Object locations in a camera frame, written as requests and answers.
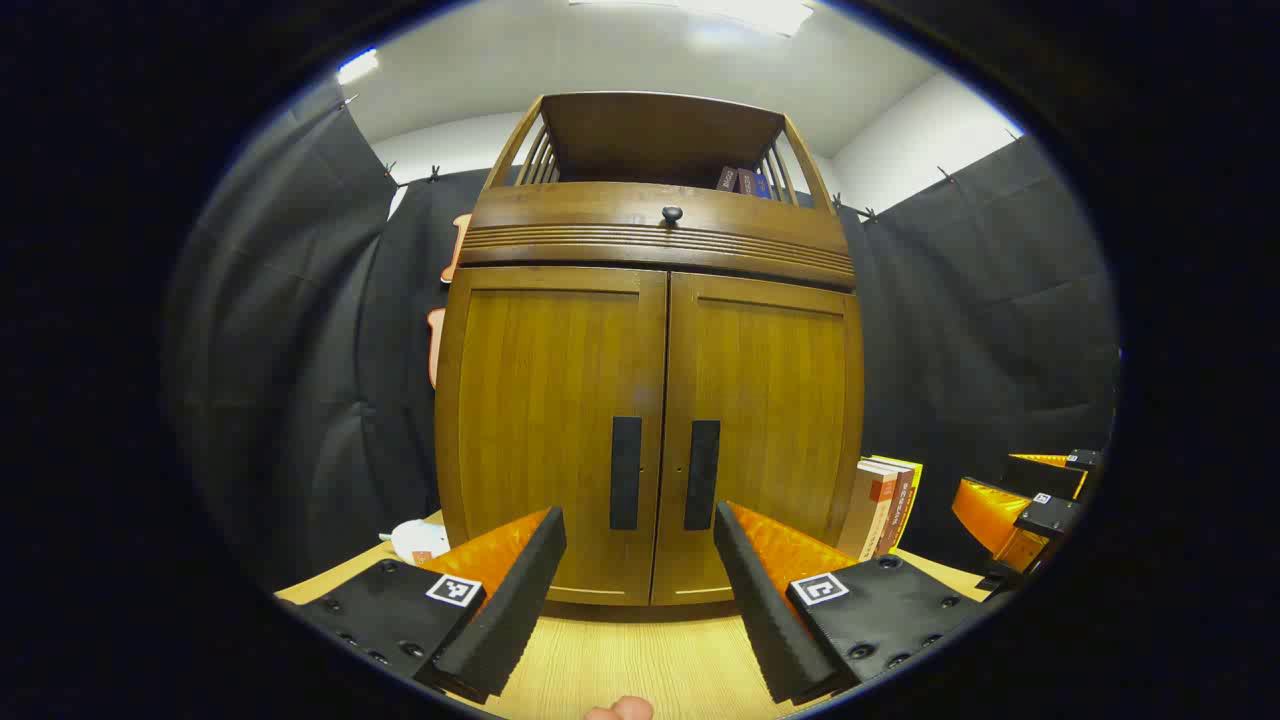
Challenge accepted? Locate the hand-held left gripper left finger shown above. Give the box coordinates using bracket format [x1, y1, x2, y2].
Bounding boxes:
[285, 505, 568, 706]

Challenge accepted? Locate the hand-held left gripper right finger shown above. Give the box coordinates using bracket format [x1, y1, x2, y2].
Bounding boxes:
[713, 500, 986, 706]

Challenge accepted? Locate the wooden cabinet door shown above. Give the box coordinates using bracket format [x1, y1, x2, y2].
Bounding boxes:
[437, 266, 669, 606]
[652, 272, 866, 608]

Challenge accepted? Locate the wooden double-door shoe cabinet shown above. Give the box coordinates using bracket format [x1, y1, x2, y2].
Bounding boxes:
[433, 92, 866, 608]

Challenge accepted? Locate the wooden cabinet drawer with knob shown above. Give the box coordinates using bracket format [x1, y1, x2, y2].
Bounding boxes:
[458, 181, 858, 292]

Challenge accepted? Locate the yellow book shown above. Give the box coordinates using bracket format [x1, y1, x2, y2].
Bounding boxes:
[870, 455, 924, 549]

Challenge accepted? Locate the brown standing book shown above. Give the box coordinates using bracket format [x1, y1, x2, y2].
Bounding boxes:
[875, 462, 913, 557]

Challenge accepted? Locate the beige and orange book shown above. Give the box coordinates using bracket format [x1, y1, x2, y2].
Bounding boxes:
[838, 460, 898, 561]

